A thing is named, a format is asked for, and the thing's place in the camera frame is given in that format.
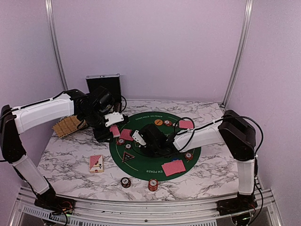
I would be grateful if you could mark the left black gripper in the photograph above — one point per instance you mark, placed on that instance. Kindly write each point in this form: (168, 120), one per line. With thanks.
(101, 136)

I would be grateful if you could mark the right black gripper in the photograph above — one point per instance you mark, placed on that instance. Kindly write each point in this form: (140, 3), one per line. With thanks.
(147, 152)

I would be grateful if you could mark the red playing card deck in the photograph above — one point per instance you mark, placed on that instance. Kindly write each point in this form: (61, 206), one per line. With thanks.
(115, 131)

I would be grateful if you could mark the red chips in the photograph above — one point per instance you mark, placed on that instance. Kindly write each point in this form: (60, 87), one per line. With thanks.
(120, 141)

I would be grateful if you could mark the red card seat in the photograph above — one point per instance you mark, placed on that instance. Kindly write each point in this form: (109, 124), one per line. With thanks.
(176, 163)
(126, 134)
(170, 170)
(186, 124)

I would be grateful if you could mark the orange round blind button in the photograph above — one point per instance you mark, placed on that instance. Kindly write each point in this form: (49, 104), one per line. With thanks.
(158, 122)

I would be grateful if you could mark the red card bottom seat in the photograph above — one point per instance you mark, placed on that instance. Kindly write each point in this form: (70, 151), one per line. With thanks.
(176, 163)
(170, 170)

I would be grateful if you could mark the black triangular all-in button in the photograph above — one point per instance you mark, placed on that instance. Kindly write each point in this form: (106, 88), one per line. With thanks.
(127, 156)

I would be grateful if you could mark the red card top seat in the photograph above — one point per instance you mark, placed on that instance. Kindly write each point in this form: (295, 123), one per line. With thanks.
(186, 124)

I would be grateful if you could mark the red poker chip stack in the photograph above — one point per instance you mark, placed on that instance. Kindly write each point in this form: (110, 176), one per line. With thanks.
(153, 185)

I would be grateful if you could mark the dark brown poker chip stack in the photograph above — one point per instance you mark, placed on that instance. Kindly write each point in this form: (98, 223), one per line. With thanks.
(125, 182)

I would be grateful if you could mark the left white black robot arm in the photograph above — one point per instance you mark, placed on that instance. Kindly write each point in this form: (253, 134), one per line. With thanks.
(92, 108)

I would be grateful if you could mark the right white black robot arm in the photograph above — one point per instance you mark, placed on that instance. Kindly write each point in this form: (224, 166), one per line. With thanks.
(231, 129)

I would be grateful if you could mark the brown chip beside orange button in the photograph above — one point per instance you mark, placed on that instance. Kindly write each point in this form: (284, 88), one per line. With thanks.
(175, 124)

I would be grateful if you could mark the playing card box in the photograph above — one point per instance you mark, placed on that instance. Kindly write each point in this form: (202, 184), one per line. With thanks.
(96, 164)

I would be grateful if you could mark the round green poker mat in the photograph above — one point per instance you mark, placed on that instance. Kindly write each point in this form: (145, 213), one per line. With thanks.
(143, 167)

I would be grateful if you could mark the woven bamboo tray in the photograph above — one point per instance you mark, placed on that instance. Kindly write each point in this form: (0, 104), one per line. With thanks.
(66, 126)

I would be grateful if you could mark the aluminium poker chip case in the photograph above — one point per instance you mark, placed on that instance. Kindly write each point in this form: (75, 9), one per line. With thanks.
(110, 82)

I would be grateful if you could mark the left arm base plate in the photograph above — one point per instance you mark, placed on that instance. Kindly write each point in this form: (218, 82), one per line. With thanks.
(55, 207)

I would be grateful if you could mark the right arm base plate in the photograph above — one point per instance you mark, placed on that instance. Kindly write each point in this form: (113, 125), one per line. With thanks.
(234, 205)

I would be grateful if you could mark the left aluminium frame post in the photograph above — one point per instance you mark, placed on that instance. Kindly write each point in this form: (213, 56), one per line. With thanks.
(55, 44)

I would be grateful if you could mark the aluminium frame post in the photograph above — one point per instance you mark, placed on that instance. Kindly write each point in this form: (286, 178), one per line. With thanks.
(241, 46)
(55, 44)

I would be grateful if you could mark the right aluminium frame post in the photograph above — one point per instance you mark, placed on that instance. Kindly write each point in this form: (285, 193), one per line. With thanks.
(241, 46)

